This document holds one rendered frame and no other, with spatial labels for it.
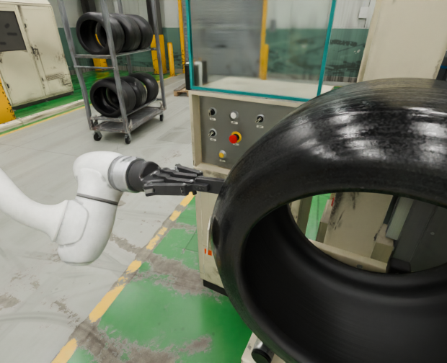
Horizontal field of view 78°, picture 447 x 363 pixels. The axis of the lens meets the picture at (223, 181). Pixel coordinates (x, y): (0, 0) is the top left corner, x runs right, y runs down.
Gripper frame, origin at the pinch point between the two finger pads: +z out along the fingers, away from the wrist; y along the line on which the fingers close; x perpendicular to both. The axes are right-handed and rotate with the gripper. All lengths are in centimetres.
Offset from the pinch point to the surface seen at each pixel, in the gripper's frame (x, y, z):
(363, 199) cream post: 13.9, 26.3, 27.8
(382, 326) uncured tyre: 36, 8, 35
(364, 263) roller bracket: 33, 24, 30
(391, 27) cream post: -24.8, 26.2, 29.3
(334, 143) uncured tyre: -13.9, -10.4, 24.7
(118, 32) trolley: -57, 241, -264
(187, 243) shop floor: 111, 90, -93
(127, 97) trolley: 20, 234, -272
